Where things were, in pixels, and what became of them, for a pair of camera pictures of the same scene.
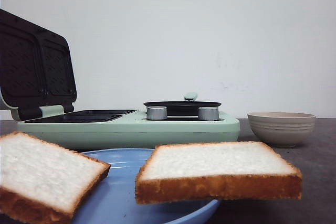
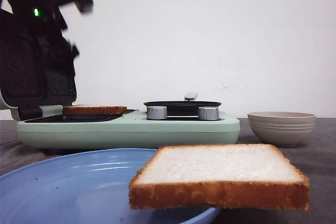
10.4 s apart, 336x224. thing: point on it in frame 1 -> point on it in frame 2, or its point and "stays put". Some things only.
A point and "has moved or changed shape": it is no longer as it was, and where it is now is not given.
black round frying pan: (189, 107) stays put
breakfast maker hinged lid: (37, 67) stays put
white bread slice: (217, 171) has moved or changed shape
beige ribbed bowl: (282, 129) stays put
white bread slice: (43, 184) -> (94, 110)
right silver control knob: (208, 113) stays put
